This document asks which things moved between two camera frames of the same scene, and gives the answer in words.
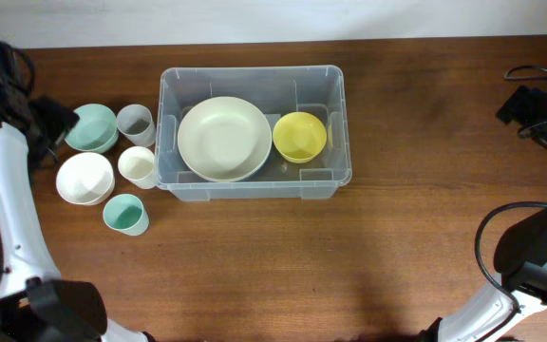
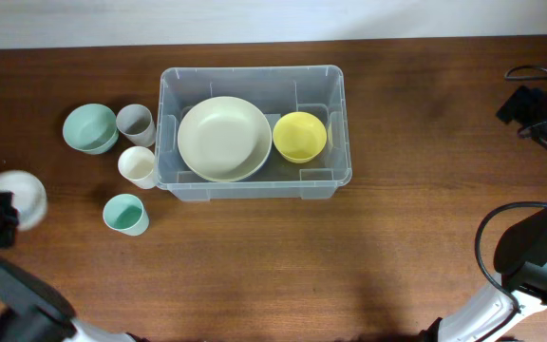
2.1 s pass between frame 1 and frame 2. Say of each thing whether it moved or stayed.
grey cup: stayed
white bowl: moved
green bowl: stayed
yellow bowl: stayed
